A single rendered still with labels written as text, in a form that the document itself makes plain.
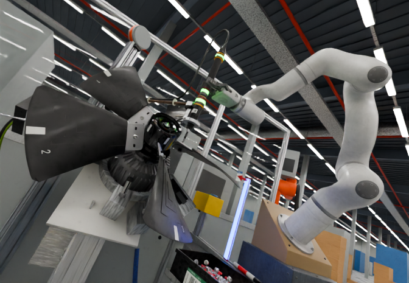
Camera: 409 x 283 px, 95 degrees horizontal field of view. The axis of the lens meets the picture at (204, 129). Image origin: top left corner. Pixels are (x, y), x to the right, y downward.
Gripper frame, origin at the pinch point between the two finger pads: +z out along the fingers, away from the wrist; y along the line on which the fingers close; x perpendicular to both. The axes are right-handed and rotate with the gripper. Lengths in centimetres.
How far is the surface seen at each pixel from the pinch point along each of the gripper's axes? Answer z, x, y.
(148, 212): 9, -52, -26
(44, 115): 37, -41, -13
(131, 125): 19.4, -32.5, -5.3
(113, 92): 30.6, -21.3, 8.6
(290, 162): -319, 100, 223
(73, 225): 20, -64, 0
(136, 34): 43, 36, 54
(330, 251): -727, -42, 341
